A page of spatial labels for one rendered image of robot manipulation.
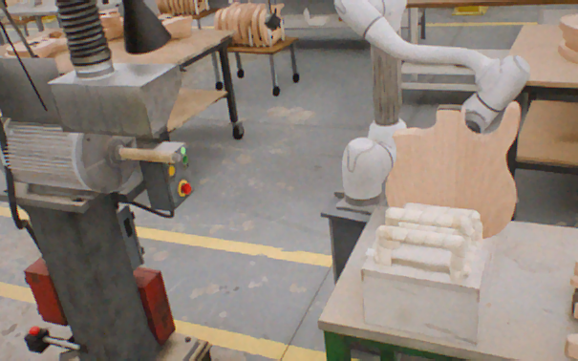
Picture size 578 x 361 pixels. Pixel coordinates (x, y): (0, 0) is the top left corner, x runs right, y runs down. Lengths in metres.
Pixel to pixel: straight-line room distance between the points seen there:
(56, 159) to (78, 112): 0.26
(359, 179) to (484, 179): 0.78
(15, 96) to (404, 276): 1.23
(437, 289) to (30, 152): 1.25
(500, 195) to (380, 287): 0.44
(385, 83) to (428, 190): 0.78
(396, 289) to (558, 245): 0.59
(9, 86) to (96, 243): 0.58
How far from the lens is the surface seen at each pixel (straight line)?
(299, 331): 2.88
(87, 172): 1.79
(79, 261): 2.08
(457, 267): 1.35
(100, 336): 2.29
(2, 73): 1.91
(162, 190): 2.09
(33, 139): 1.92
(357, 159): 2.28
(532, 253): 1.78
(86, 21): 1.58
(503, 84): 1.95
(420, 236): 1.32
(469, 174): 1.62
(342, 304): 1.57
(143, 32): 1.67
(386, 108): 2.38
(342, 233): 2.41
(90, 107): 1.61
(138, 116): 1.52
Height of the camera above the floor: 1.95
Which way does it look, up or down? 28 degrees down
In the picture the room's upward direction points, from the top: 7 degrees counter-clockwise
